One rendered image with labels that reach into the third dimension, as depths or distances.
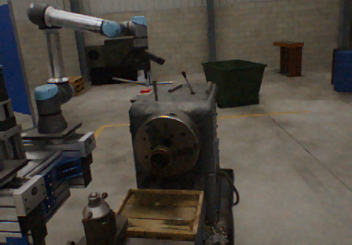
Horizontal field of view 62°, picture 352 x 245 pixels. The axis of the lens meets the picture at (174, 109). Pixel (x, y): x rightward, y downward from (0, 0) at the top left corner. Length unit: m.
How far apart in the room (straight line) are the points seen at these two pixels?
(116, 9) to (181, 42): 2.68
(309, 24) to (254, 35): 2.04
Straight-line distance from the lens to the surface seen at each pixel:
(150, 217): 1.29
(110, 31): 1.43
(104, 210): 0.92
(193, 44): 11.32
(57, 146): 1.64
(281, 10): 11.97
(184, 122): 1.36
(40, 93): 1.60
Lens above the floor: 1.62
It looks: 15 degrees down
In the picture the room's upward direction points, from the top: 4 degrees counter-clockwise
